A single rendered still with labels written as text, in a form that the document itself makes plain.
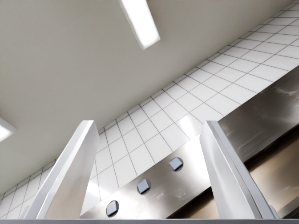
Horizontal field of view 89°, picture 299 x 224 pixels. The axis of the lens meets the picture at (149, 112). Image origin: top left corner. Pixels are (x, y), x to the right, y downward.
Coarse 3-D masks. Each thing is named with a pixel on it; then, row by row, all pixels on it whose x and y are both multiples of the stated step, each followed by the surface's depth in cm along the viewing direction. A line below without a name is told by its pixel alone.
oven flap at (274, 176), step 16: (288, 144) 56; (256, 160) 58; (272, 160) 55; (288, 160) 52; (256, 176) 53; (272, 176) 50; (288, 176) 48; (208, 192) 57; (272, 192) 47; (288, 192) 44; (192, 208) 56; (208, 208) 53; (288, 208) 40
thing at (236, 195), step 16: (208, 128) 10; (208, 144) 10; (224, 144) 8; (208, 160) 10; (224, 160) 8; (240, 160) 7; (224, 176) 8; (240, 176) 7; (224, 192) 8; (240, 192) 6; (256, 192) 6; (224, 208) 8; (240, 208) 6; (256, 208) 6; (272, 208) 6
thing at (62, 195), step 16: (80, 128) 9; (96, 128) 11; (80, 144) 8; (96, 144) 11; (64, 160) 7; (80, 160) 8; (48, 176) 7; (64, 176) 7; (80, 176) 8; (48, 192) 6; (64, 192) 7; (80, 192) 8; (32, 208) 6; (48, 208) 6; (64, 208) 7; (80, 208) 8
